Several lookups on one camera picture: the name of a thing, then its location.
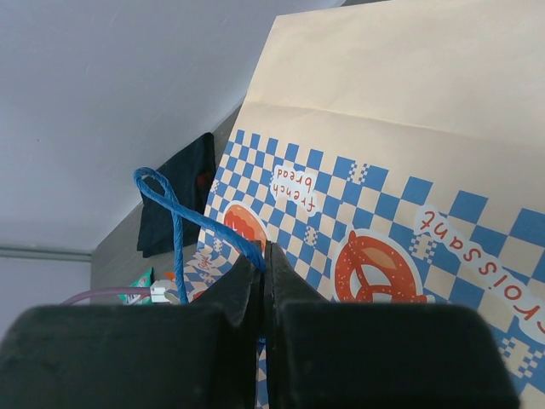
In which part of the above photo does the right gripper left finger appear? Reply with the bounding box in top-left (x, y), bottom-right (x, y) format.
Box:
top-left (1, 256), bottom-right (261, 408)

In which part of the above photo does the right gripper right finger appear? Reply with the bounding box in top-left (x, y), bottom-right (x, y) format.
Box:
top-left (263, 243), bottom-right (520, 408)

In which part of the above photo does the checkered paper bag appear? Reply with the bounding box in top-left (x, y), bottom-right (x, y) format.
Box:
top-left (175, 1), bottom-right (544, 408)

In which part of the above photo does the dark folded cloth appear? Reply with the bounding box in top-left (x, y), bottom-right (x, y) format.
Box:
top-left (136, 132), bottom-right (216, 258)

